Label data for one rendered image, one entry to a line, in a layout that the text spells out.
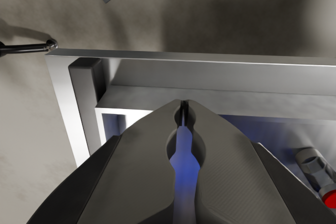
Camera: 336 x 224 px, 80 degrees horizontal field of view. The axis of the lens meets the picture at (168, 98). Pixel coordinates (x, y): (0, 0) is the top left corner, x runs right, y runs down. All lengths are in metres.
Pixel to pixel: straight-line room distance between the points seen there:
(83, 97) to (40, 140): 1.54
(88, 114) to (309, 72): 0.17
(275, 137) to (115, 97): 0.15
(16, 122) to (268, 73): 1.63
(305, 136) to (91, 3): 1.03
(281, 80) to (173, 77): 0.09
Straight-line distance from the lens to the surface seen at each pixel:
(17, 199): 2.41
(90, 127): 0.18
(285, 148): 0.22
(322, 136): 0.23
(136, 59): 0.16
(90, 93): 0.16
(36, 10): 1.25
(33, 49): 1.21
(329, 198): 0.21
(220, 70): 0.16
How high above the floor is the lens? 1.03
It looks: 60 degrees down
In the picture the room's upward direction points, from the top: 174 degrees counter-clockwise
